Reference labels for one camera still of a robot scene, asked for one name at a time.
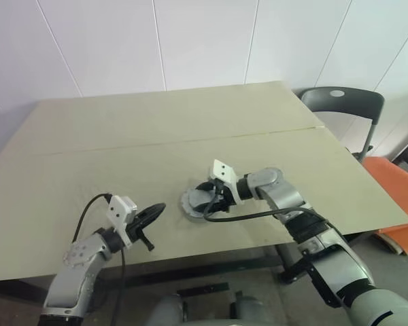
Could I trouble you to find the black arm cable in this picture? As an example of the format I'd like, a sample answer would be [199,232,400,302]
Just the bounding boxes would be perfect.
[203,189,344,238]
[73,193,127,323]

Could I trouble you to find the dark rounded grey shape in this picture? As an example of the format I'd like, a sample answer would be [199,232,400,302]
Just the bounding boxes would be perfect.
[229,290,269,322]

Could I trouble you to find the orange box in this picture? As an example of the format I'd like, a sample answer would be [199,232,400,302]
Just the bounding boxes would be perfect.
[362,156,408,256]

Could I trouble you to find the grey scalloped motor lid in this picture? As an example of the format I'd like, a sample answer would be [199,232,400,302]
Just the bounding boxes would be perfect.
[180,185,225,222]

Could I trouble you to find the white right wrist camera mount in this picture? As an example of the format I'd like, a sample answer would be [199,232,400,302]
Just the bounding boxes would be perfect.
[209,158,246,206]

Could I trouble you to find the black plastic chair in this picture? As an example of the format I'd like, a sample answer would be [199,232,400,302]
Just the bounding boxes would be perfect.
[301,87,386,164]

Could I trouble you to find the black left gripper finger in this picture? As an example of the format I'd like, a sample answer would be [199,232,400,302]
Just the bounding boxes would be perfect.
[137,202,167,219]
[140,207,165,228]

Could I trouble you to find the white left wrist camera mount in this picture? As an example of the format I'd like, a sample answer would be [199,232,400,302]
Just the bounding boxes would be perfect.
[108,194,138,248]

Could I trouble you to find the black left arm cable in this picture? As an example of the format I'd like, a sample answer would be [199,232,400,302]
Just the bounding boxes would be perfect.
[73,193,127,323]

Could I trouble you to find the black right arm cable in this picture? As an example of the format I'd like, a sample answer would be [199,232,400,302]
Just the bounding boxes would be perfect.
[203,189,344,238]

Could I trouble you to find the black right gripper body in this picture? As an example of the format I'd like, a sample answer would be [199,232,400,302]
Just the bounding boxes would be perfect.
[208,181,234,215]

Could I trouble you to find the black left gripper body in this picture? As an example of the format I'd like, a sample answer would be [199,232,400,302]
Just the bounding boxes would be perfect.
[128,211,156,253]

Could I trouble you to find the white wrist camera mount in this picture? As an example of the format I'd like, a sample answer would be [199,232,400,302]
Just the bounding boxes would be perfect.
[108,194,138,248]
[209,158,246,206]

